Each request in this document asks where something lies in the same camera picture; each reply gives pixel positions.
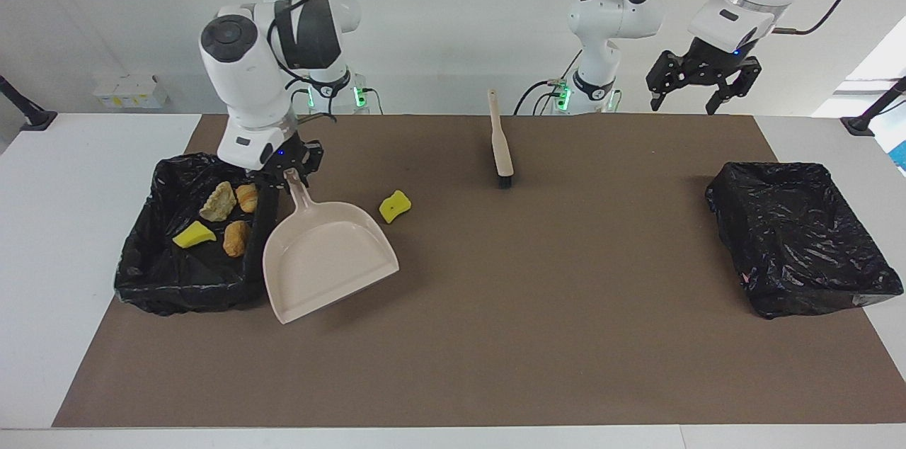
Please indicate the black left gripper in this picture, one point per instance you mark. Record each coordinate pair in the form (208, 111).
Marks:
(708, 59)

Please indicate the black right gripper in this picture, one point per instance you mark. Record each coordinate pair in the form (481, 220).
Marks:
(306, 150)

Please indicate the small olive bread piece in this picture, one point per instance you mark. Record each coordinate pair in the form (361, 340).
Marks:
(247, 198)

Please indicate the pale cream foam lump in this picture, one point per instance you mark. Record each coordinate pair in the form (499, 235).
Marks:
(218, 202)

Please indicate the brown potato shaped foam lump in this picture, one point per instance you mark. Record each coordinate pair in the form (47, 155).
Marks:
(236, 239)

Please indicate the beige plastic dustpan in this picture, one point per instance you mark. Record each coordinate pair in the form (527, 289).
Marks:
(325, 258)

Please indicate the yellow sponge piece dark dot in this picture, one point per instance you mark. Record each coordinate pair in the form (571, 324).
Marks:
(394, 207)

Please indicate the yellow wedge sponge piece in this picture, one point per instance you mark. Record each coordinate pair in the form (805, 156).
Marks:
(191, 236)

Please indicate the beige hand brush black bristles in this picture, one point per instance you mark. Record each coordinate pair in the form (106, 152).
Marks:
(502, 151)

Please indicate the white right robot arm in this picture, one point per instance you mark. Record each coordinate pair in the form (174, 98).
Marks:
(248, 81)

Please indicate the black bag lined bin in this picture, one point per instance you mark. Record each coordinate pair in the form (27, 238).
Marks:
(163, 279)

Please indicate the black bag bin pink mark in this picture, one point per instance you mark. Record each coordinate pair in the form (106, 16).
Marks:
(800, 236)

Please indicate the white cardboard box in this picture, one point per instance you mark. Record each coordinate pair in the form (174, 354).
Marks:
(131, 91)

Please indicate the blue sheet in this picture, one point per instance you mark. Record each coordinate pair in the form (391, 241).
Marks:
(900, 155)

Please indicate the brown table mat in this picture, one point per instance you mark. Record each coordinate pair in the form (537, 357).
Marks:
(495, 350)

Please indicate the black camera stand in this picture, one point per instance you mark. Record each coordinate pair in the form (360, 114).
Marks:
(25, 109)
(870, 112)

